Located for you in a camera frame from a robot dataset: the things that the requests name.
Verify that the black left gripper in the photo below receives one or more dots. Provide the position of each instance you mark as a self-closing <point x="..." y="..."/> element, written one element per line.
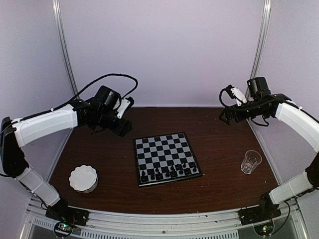
<point x="122" y="129"/>

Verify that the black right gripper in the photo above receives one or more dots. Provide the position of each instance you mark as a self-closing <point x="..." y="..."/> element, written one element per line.
<point x="228" y="111"/>

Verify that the black and grey chessboard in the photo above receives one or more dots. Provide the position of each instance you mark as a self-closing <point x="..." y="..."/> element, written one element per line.
<point x="164" y="151"/>

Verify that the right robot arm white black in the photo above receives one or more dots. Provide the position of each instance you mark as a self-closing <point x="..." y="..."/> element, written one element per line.
<point x="286" y="111"/>

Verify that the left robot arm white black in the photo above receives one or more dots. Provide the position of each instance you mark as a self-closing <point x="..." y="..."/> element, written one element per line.
<point x="105" y="110"/>

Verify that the left round control board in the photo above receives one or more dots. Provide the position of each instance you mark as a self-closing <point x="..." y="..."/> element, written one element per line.
<point x="62" y="229"/>

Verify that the round control board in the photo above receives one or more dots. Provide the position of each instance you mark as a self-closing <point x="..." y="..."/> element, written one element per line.
<point x="264" y="230"/>
<point x="62" y="229"/>

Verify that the right round control board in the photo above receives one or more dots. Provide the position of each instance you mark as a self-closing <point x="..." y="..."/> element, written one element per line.
<point x="264" y="230"/>

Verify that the clear drinking glass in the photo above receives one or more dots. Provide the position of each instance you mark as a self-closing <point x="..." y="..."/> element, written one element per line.
<point x="252" y="159"/>

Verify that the white scalloped bowl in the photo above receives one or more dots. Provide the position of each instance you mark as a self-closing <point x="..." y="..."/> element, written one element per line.
<point x="84" y="179"/>

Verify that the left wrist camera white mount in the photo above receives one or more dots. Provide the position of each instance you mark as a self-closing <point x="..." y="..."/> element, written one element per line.
<point x="126" y="104"/>

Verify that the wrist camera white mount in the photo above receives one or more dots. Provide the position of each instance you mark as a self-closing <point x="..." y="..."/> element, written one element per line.
<point x="235" y="93"/>
<point x="126" y="104"/>

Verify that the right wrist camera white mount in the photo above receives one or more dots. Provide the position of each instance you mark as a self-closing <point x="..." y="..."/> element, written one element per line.
<point x="235" y="93"/>

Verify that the right aluminium corner post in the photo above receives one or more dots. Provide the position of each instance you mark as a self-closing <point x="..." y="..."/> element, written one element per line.
<point x="264" y="27"/>

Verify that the aluminium corner post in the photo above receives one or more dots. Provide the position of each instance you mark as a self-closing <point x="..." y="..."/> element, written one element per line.
<point x="264" y="27"/>
<point x="63" y="43"/>

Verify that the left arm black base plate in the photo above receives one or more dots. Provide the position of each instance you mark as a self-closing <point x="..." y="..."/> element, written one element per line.
<point x="72" y="216"/>

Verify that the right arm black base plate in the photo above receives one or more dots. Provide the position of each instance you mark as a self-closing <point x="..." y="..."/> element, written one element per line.
<point x="256" y="214"/>

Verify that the aluminium front rail frame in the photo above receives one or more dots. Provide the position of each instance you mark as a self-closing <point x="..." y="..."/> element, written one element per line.
<point x="213" y="225"/>

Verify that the left aluminium corner post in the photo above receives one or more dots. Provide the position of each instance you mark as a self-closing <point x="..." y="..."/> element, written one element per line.
<point x="63" y="43"/>

